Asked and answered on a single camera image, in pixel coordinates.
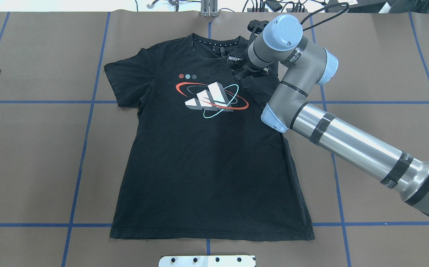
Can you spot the black graphic t-shirt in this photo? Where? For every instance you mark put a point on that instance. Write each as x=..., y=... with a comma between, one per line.
x=203, y=164

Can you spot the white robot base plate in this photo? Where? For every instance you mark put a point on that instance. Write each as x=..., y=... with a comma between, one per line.
x=208, y=261

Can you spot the aluminium frame post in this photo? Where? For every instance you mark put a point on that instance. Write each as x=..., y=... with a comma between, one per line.
x=209, y=8

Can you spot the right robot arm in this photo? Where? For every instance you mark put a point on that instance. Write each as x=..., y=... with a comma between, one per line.
x=282, y=40

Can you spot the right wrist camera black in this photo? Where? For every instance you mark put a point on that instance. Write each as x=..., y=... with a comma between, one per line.
x=256, y=27

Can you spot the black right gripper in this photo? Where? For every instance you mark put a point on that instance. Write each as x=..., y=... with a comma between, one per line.
x=234, y=60

